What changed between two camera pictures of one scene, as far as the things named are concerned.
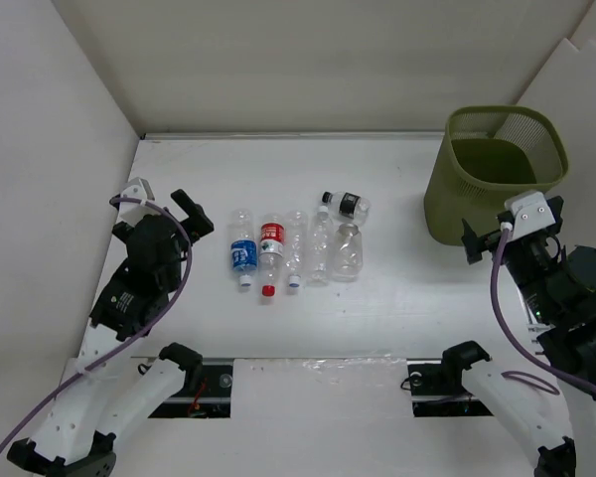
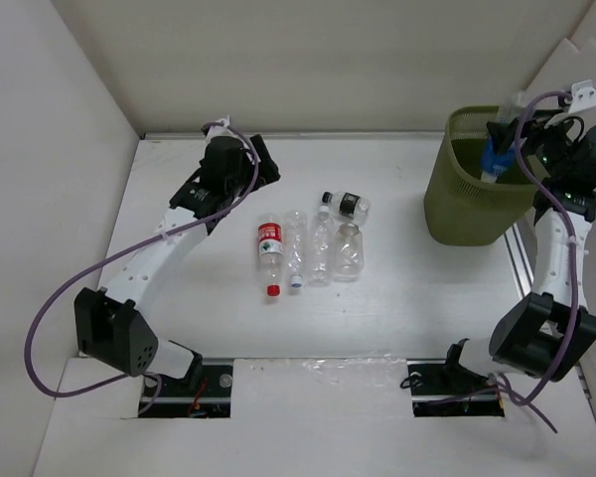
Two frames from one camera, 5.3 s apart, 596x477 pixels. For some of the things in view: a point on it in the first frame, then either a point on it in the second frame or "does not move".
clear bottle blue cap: x=297 y=245 does not move
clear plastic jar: x=347 y=253 does not move
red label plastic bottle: x=271 y=250 does not move
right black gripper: x=474 y=242 -> x=537 y=127
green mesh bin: x=486 y=155 does not move
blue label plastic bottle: x=243 y=244 -> x=493 y=164
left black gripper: x=197 y=224 -> x=267 y=170
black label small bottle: x=349 y=206 does not move
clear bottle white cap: x=321 y=248 does not move
